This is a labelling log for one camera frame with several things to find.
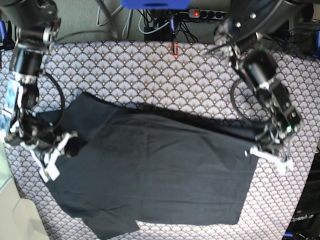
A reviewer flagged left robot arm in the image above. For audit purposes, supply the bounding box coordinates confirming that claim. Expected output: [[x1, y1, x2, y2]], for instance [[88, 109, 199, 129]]
[[214, 0, 310, 157]]

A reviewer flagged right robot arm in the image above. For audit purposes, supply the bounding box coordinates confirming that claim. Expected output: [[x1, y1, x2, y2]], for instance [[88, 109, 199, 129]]
[[0, 0, 81, 158]]

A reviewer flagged fan-patterned tablecloth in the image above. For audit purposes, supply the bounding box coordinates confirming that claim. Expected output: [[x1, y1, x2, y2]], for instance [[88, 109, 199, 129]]
[[5, 41, 320, 240]]

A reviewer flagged red table clamp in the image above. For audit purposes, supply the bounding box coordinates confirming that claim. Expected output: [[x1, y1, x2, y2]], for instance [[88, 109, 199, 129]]
[[171, 42, 179, 58]]

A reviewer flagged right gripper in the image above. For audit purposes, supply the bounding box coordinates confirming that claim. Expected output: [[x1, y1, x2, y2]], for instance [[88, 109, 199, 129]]
[[4, 110, 86, 158]]

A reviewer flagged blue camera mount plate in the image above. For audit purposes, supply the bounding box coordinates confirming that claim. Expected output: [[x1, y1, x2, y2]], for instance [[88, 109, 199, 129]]
[[121, 0, 191, 10]]

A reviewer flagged dark grey T-shirt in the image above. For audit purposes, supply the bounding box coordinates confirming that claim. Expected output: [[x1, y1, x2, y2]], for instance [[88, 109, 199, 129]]
[[46, 93, 258, 240]]

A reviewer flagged black power strip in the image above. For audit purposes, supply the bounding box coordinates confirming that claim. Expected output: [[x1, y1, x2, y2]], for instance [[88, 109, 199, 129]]
[[188, 9, 228, 20]]

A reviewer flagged white camera bracket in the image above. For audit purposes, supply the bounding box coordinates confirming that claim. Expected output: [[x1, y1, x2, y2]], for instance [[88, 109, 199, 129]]
[[25, 131, 78, 183], [244, 146, 294, 176]]

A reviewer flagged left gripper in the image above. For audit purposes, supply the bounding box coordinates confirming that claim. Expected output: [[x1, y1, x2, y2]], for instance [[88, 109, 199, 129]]
[[255, 109, 304, 156]]

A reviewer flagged black OpenArm box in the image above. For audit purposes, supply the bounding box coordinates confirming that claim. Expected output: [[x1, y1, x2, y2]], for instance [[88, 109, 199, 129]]
[[282, 152, 320, 240]]

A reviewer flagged cream cabinet corner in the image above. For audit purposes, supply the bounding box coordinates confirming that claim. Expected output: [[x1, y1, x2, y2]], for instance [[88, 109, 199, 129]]
[[0, 144, 49, 240]]

